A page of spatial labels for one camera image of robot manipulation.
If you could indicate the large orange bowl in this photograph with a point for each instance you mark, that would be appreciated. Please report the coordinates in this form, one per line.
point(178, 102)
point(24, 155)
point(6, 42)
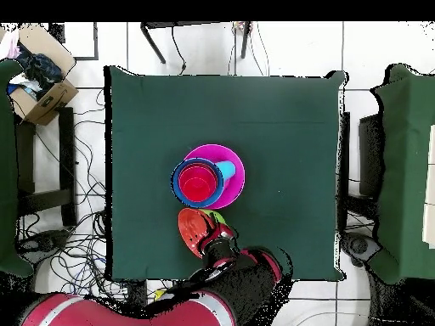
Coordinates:
point(190, 227)

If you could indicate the large pink bowl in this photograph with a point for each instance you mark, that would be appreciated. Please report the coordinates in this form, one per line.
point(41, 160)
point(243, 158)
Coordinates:
point(234, 183)

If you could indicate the red cup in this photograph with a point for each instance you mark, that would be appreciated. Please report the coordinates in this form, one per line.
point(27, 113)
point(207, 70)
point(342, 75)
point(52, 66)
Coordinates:
point(197, 185)

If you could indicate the blue cup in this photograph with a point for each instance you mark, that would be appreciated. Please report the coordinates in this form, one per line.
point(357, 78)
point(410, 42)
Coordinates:
point(227, 168)

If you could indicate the large blue bowl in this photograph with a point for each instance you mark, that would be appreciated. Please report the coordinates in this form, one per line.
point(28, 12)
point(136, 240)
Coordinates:
point(175, 185)

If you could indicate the yellow cup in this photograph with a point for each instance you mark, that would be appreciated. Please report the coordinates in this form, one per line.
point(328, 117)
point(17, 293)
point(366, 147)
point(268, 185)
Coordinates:
point(159, 294)

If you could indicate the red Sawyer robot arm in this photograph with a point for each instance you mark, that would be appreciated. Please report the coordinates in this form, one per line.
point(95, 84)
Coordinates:
point(238, 288)

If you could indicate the black power strip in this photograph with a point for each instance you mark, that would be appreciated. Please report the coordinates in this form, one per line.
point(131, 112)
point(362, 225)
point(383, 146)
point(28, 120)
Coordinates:
point(137, 288)

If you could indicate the dark green tablecloth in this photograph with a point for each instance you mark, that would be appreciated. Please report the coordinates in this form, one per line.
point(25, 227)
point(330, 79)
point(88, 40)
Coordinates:
point(221, 119)

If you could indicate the black bench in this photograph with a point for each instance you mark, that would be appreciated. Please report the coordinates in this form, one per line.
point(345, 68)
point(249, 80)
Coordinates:
point(68, 163)

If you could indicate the black box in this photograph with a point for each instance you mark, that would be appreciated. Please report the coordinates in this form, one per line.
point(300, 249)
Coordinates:
point(370, 152)

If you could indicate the green cloth covered table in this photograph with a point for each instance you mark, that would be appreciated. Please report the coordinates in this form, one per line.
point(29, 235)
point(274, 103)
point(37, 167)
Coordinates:
point(6, 169)
point(404, 169)

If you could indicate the beige board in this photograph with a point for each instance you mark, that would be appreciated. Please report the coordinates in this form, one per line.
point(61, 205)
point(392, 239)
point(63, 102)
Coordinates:
point(430, 186)

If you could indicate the cardboard box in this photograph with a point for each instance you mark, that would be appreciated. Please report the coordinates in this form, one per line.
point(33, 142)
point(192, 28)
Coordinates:
point(51, 102)

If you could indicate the dark clothes bundle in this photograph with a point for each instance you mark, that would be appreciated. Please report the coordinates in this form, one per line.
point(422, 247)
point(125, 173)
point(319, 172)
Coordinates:
point(40, 71)

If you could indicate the black metal table frame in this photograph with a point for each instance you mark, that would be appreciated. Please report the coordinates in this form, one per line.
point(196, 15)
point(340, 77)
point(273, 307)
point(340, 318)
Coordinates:
point(153, 42)

